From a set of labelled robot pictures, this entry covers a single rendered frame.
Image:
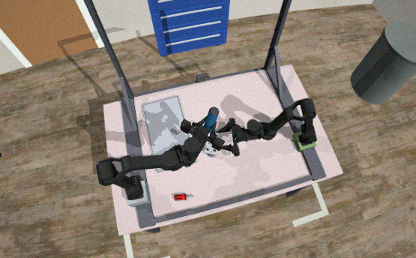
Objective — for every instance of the grey metal bracket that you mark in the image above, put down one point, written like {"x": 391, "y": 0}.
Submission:
{"x": 211, "y": 150}

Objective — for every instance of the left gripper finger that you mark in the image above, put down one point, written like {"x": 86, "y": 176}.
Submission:
{"x": 224, "y": 129}
{"x": 227, "y": 147}

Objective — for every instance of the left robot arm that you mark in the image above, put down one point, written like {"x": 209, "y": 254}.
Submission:
{"x": 267, "y": 131}

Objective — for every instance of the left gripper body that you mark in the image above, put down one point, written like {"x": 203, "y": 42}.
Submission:
{"x": 235, "y": 149}

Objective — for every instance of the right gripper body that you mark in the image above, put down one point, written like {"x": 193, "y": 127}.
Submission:
{"x": 217, "y": 143}

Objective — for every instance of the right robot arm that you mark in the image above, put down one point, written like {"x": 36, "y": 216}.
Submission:
{"x": 173, "y": 160}

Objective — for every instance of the red screwdriver handle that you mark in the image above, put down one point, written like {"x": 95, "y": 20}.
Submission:
{"x": 181, "y": 197}

